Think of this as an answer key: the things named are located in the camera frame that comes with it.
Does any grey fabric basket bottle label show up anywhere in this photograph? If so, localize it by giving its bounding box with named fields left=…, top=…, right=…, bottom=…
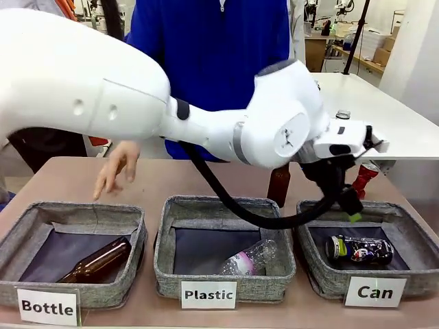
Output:
left=0, top=201, right=149, bottom=309

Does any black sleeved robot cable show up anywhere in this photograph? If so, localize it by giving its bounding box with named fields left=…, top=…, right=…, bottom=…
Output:
left=179, top=139, right=344, bottom=230

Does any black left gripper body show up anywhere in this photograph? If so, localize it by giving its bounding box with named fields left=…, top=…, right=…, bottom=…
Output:
left=300, top=154, right=354, bottom=197

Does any brown glass bottle upright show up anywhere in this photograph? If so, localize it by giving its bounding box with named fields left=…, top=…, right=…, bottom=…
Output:
left=266, top=163, right=292, bottom=208

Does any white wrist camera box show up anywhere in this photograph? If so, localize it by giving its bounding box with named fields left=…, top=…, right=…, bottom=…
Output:
left=312, top=119, right=391, bottom=159

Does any crushed black drink can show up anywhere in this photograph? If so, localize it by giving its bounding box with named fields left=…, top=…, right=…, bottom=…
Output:
left=325, top=234, right=395, bottom=267

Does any person's blue jacket torso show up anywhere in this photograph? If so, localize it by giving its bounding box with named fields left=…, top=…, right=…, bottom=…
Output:
left=125, top=0, right=296, bottom=162

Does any person's right hand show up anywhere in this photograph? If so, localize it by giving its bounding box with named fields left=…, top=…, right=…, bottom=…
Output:
left=93, top=139, right=142, bottom=202

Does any crushed clear plastic bottle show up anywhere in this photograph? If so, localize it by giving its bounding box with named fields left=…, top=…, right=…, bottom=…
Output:
left=218, top=239, right=278, bottom=276

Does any white side table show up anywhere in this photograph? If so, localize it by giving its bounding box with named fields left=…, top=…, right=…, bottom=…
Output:
left=309, top=71, right=439, bottom=161

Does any wooden background workbench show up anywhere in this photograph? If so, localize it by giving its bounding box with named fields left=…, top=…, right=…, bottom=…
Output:
left=304, top=34, right=385, bottom=73

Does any black tripod stand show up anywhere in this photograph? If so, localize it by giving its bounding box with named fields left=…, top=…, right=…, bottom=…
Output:
left=342, top=0, right=366, bottom=75

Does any white plastic label card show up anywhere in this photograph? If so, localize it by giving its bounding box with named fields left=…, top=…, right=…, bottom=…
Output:
left=180, top=280, right=238, bottom=310

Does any grey fabric basket plastic label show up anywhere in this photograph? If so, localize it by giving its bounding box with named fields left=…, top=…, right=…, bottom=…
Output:
left=153, top=195, right=297, bottom=304

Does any grey fabric basket can label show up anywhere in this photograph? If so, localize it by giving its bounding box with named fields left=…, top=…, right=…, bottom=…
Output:
left=296, top=199, right=439, bottom=300

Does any white can label card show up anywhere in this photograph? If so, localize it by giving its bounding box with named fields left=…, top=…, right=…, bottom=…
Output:
left=344, top=276, right=408, bottom=308

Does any white bottle label card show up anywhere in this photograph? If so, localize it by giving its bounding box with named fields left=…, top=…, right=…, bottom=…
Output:
left=16, top=287, right=80, bottom=328

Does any brown glass bottle lying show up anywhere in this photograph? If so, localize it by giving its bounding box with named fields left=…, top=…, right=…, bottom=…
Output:
left=56, top=236, right=134, bottom=284

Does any crushed red drink can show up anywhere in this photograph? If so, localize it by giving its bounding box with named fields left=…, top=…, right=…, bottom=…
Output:
left=351, top=160, right=381, bottom=200

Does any cardboard boxes stack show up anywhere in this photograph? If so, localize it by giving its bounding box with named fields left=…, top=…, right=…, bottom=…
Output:
left=372, top=25, right=401, bottom=66

